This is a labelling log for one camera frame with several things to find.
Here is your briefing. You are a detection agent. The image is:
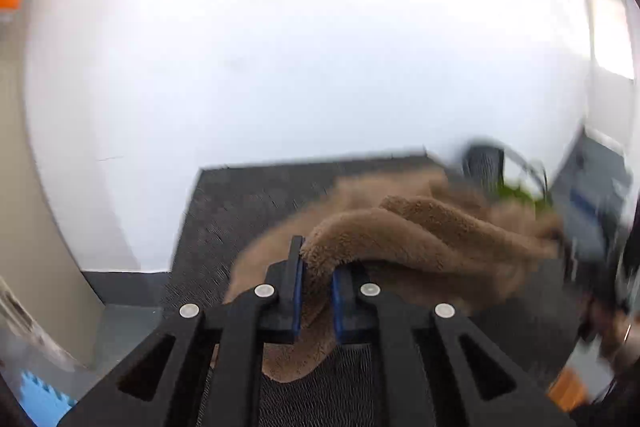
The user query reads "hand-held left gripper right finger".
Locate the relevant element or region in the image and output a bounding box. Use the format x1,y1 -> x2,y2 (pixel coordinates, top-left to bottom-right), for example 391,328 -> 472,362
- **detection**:
331,259 -> 576,427

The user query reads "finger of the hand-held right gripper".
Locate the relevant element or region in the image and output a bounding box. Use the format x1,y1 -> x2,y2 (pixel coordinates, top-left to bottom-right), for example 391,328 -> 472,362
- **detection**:
550,177 -> 616,258

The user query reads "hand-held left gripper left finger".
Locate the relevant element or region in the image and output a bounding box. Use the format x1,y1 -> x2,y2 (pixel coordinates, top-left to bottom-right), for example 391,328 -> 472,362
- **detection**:
60,235 -> 306,427

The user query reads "brown fleece sweater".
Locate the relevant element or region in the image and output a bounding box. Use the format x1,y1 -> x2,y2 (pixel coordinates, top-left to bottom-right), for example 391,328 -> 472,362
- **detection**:
212,172 -> 568,383

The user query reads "green tote bag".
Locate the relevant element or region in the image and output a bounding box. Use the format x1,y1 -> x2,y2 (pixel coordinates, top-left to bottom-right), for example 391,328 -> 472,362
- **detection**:
500,182 -> 553,210

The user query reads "black mesh chair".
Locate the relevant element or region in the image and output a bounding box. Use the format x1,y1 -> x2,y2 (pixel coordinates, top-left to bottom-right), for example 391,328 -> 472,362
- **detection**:
462,139 -> 551,202

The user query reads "beige cabinet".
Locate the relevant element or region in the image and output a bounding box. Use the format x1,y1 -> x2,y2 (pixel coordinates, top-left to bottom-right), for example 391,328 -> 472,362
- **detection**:
0,0 -> 108,370

